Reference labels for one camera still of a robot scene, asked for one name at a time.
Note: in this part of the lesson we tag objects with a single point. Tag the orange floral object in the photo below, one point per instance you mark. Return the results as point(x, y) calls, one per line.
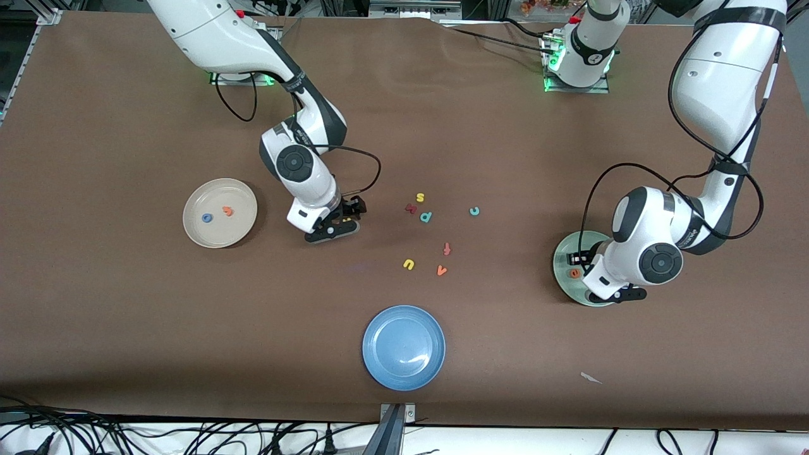
point(543, 6)

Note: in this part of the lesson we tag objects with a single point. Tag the grey metal device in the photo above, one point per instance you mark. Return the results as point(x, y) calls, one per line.
point(411, 9)

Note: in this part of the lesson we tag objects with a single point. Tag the light green plate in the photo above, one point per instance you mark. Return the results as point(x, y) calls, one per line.
point(565, 287)

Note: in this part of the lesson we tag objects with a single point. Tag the white paper scrap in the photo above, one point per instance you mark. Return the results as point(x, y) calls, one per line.
point(591, 378)

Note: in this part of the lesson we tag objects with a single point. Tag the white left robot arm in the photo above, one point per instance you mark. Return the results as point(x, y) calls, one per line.
point(720, 82)

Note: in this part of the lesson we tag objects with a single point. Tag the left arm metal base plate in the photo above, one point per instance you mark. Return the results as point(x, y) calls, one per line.
point(578, 90)

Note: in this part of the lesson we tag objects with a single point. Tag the silver metal bracket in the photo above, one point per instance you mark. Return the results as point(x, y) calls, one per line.
point(411, 414)

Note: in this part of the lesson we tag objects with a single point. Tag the brown table cover sheet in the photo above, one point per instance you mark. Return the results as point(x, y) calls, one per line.
point(404, 126)

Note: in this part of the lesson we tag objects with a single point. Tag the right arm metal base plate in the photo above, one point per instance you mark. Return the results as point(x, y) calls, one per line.
point(249, 82)

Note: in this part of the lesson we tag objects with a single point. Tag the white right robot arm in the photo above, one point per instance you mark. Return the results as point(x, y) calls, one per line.
point(208, 31)

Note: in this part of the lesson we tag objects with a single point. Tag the aluminium frame profile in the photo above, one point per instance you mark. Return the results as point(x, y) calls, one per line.
point(50, 16)
point(797, 76)

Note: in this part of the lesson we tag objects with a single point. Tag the beige brown plate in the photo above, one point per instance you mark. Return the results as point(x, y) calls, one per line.
point(221, 234)

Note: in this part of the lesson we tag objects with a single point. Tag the black camera pole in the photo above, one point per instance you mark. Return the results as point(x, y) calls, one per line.
point(387, 436)

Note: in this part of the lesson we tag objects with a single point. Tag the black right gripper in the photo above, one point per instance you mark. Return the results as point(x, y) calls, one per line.
point(348, 208)

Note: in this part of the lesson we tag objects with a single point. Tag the blue plate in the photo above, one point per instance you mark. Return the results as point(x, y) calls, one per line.
point(403, 347)

